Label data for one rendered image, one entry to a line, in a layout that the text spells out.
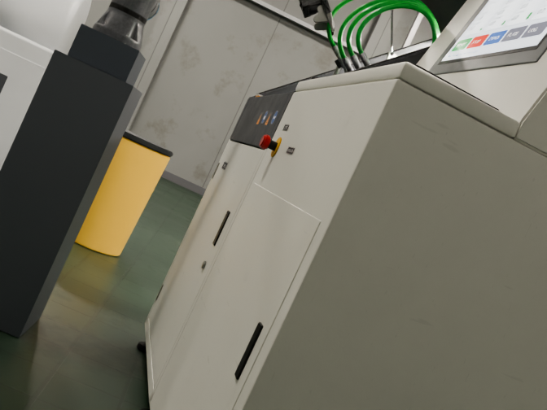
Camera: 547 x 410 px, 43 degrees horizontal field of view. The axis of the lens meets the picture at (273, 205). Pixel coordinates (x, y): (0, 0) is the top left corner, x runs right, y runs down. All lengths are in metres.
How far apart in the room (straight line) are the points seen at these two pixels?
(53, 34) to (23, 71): 0.24
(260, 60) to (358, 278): 10.15
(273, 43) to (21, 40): 7.99
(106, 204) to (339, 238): 2.62
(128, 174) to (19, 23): 0.88
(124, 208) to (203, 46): 7.73
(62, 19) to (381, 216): 2.74
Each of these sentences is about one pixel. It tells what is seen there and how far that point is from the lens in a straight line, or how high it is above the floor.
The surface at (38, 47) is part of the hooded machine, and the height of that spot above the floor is 0.82.
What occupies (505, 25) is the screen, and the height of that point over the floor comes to 1.22.
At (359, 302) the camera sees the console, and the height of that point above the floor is 0.61.
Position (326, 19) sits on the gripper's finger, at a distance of 2.22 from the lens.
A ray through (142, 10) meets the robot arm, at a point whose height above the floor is 1.01.
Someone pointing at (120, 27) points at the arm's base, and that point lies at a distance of 2.10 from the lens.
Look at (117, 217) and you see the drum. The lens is 3.63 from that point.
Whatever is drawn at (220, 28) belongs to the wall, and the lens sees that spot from 11.23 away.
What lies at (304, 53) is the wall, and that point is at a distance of 11.26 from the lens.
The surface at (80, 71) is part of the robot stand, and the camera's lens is 2.05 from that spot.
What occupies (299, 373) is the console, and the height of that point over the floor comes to 0.47.
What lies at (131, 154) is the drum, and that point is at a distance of 3.57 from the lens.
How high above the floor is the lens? 0.73
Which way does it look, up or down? 2 degrees down
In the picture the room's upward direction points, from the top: 25 degrees clockwise
